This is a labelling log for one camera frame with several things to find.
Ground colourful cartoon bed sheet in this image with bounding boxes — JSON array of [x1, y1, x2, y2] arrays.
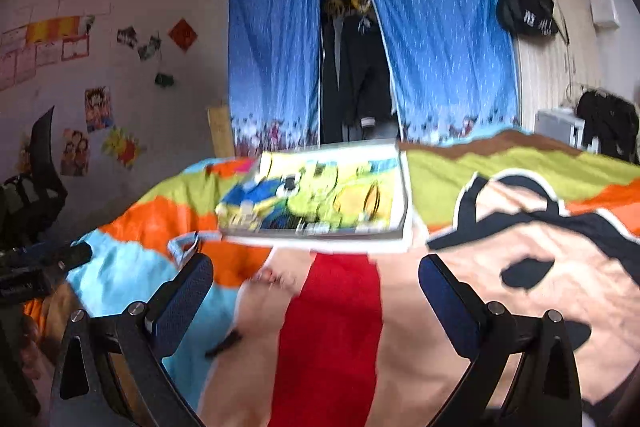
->
[[22, 131, 639, 426]]

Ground wooden cabinet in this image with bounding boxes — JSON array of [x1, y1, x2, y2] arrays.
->
[[206, 105, 235, 158]]

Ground black hanging tote bag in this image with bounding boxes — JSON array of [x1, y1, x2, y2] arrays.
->
[[496, 0, 570, 46]]

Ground light blue smart watch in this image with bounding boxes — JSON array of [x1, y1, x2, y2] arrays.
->
[[167, 231, 222, 269]]

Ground cartoon boy poster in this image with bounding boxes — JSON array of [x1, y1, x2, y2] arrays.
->
[[84, 87, 114, 133]]

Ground black clothes on rack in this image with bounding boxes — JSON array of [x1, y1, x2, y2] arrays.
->
[[576, 90, 639, 165]]

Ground red diamond wall paper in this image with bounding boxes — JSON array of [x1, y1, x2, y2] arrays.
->
[[168, 18, 198, 53]]

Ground white tray with frog picture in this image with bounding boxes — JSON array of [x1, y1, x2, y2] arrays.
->
[[215, 140, 410, 241]]

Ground dark clothes in wardrobe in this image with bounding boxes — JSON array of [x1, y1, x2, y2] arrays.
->
[[320, 0, 399, 144]]

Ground white box by wall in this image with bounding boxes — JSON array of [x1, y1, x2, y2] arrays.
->
[[535, 108, 585, 148]]

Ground white hanging paper bag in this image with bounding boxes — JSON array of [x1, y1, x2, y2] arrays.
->
[[590, 0, 620, 30]]

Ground family drawing poster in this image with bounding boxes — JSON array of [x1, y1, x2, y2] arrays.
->
[[60, 129, 90, 176]]

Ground black office chair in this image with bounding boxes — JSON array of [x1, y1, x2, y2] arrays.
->
[[1, 107, 68, 248]]

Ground photos on wall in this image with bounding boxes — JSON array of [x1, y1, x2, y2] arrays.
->
[[116, 26, 162, 62]]

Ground small green hanging pouch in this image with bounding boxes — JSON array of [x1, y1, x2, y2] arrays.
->
[[154, 57, 175, 89]]

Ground thin hair ties bundle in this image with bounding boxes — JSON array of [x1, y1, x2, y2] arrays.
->
[[254, 263, 302, 295]]

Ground certificates on wall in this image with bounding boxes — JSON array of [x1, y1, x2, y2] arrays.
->
[[1, 0, 112, 91]]

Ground blue dotted wardrobe curtain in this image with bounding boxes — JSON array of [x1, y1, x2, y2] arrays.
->
[[228, 0, 521, 155]]

